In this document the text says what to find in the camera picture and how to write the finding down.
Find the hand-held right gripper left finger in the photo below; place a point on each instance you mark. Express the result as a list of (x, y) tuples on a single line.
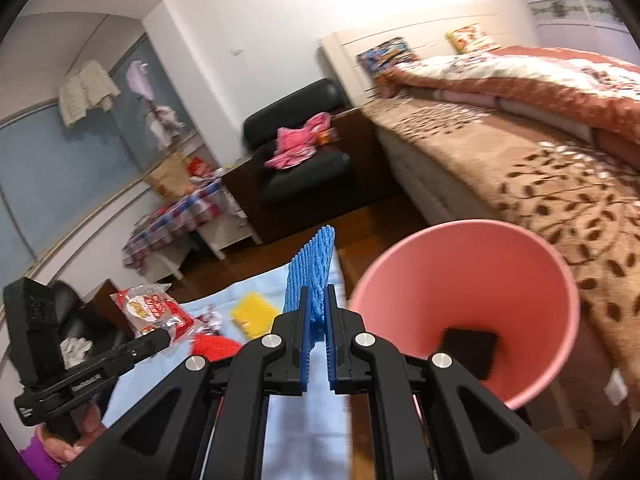
[(304, 345)]

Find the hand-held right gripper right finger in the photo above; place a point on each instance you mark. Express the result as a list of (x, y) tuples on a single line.
[(330, 350)]

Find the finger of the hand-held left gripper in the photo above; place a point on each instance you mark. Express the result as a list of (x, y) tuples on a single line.
[(145, 346)]

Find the red white snack packet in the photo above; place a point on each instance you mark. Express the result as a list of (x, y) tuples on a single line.
[(150, 307)]

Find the yellow sponge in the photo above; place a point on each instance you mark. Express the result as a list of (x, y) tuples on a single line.
[(255, 315)]

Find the red foam net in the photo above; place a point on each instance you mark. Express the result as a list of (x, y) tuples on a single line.
[(215, 347)]

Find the shiny candy wrapper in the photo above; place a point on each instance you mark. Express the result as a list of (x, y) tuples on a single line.
[(211, 319)]

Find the blue foam net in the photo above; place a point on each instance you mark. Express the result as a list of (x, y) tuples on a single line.
[(310, 270)]

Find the pink plastic bucket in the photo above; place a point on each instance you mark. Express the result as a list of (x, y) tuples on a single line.
[(450, 280)]

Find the black sponge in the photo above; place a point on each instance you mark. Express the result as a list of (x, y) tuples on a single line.
[(470, 352)]

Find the person's left forearm purple sleeve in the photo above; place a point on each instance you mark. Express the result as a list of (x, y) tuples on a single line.
[(40, 462)]

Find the person's left hand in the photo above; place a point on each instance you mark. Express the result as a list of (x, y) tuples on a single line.
[(67, 447)]

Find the white crumpled tissue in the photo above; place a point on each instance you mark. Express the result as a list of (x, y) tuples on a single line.
[(75, 351)]

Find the black leather chair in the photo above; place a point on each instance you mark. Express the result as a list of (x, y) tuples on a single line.
[(80, 310)]

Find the light blue cloth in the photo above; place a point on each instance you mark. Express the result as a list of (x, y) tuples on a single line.
[(310, 430)]

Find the table with checkered cloth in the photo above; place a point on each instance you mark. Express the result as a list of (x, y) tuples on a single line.
[(175, 220)]

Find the white small table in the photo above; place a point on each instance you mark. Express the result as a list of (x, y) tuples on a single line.
[(225, 235)]

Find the black leather armchair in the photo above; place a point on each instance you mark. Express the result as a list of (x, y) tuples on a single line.
[(300, 180)]

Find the brown paper bag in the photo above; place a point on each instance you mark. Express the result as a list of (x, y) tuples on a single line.
[(167, 177)]

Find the red box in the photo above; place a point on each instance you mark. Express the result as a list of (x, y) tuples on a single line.
[(200, 167)]

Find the pink clothes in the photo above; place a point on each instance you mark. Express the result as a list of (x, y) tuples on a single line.
[(295, 142)]

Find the orange small box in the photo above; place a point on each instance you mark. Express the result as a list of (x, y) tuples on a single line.
[(327, 136)]

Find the hanging mixed clothes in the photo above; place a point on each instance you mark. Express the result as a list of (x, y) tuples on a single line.
[(165, 122)]

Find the cream hanging garment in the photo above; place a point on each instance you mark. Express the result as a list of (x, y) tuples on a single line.
[(85, 90)]

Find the lilac hanging garment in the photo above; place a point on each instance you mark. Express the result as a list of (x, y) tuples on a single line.
[(137, 77)]

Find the bed with brown leaf blanket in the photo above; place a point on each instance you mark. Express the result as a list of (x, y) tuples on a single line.
[(550, 195)]

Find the white blanket tag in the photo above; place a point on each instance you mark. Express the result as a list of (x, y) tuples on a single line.
[(616, 387)]

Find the blue patterned pillow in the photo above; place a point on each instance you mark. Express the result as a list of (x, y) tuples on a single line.
[(387, 57)]

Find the orange floral quilt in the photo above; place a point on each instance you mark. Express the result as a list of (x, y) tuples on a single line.
[(550, 90)]

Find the yellow red patterned pillow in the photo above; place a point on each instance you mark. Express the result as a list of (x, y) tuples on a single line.
[(472, 39)]

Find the white wardrobe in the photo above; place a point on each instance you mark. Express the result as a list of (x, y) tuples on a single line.
[(575, 25)]

